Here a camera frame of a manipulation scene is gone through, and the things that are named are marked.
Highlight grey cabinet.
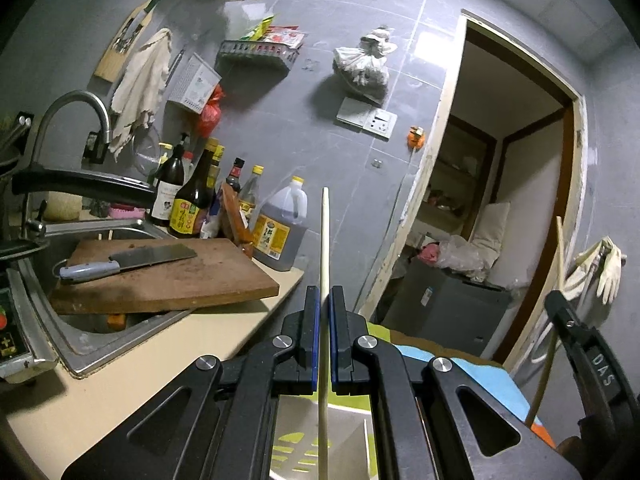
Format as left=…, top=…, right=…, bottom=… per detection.
left=382, top=254, right=513, bottom=358

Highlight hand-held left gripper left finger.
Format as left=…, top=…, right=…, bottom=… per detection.
left=60, top=285, right=321, bottom=480

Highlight wooden knife holder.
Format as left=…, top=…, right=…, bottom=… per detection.
left=93, top=0, right=172, bottom=84

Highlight curved steel faucet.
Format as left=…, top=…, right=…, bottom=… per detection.
left=25, top=90, right=113, bottom=241

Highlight storage shelf unit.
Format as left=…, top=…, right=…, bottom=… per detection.
left=415, top=115, right=498, bottom=241

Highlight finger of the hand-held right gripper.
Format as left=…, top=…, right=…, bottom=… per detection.
left=544, top=289, right=635, bottom=428

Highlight dark bottle white label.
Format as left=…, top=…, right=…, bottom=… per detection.
left=149, top=132, right=189, bottom=227

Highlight red plastic bag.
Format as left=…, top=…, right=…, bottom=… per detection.
left=194, top=85, right=224, bottom=139

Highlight colourful patchwork cloth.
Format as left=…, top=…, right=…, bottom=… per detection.
left=366, top=324, right=557, bottom=453

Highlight seasoning packets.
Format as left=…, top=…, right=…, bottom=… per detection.
left=239, top=14, right=307, bottom=52

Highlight wall socket panel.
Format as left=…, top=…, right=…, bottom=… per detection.
left=335, top=97, right=399, bottom=141

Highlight black wall outlet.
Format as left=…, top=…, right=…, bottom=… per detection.
left=81, top=130, right=109, bottom=164

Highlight white pillow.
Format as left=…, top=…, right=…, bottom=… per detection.
left=469, top=202, right=512, bottom=272

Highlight grey wall shelf basket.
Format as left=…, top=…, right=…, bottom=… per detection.
left=214, top=40, right=304, bottom=80

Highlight hanging clear plastic bag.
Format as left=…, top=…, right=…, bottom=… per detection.
left=333, top=24, right=399, bottom=99

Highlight tall dark bottle yellow label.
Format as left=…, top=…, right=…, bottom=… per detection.
left=168, top=146, right=217, bottom=239

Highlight wooden cutting board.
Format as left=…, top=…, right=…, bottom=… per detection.
left=49, top=238, right=281, bottom=316

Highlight pale rubber gloves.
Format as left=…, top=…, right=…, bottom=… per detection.
left=574, top=236, right=627, bottom=307

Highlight white wall box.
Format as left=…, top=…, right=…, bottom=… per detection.
left=166, top=52, right=222, bottom=114

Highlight stainless steel sink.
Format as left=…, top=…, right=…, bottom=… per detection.
left=17, top=217, right=203, bottom=380

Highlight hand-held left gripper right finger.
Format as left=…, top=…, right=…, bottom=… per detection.
left=329, top=286, right=586, bottom=480

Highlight wire strainer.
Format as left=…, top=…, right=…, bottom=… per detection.
left=131, top=125, right=164, bottom=177

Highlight dark bottle red black cap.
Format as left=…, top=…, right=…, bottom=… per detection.
left=224, top=157, right=246, bottom=197

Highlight wooden door frame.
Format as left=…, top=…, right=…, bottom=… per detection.
left=356, top=8, right=587, bottom=376

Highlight white utensil holder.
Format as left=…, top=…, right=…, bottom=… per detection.
left=270, top=394, right=377, bottom=480

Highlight white hanging cloth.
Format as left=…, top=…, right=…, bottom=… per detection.
left=109, top=27, right=174, bottom=162

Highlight cleaver with grey handle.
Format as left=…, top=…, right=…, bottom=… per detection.
left=58, top=243, right=198, bottom=281

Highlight light wooden chopstick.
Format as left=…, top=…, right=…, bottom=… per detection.
left=316, top=187, right=331, bottom=480

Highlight red-brown sauce pouch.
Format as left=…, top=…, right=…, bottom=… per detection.
left=219, top=182, right=257, bottom=257

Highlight pink sponge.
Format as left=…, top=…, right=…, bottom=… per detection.
left=109, top=202, right=147, bottom=219

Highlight slim bottle yellow cap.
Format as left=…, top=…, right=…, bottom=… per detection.
left=206, top=137, right=226, bottom=196

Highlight clear bottle yellow cap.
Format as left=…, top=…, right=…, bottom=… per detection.
left=238, top=165, right=265, bottom=233

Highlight large oil jug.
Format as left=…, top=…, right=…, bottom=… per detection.
left=251, top=176, right=309, bottom=273

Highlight black pan handle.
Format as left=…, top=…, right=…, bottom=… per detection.
left=11, top=168, right=157, bottom=209

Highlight crumpled clear plastic bag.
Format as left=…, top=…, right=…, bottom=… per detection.
left=436, top=234, right=490, bottom=282

